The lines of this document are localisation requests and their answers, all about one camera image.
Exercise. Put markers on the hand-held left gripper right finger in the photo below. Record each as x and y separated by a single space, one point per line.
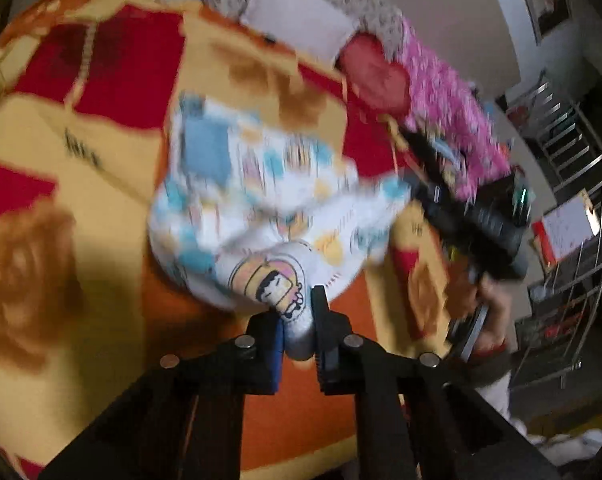
323 340

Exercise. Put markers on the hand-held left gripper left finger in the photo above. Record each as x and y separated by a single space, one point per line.
280 355

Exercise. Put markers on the white cartoon-print baby top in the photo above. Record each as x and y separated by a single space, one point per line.
261 200

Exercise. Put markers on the person's right hand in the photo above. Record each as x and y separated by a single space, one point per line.
496 305

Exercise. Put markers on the red and white paper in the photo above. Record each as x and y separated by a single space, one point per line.
563 227

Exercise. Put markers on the metal rack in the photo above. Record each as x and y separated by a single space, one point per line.
571 240

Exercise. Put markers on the black clothing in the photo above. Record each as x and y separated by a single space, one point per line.
428 155

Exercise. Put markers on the pink printed quilt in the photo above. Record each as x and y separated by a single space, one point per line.
446 110

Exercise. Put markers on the red heart cushion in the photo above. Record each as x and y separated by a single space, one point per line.
378 75

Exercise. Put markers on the white pillow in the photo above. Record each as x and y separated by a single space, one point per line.
296 15

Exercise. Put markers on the yellow red rose blanket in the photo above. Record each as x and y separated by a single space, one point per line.
106 110

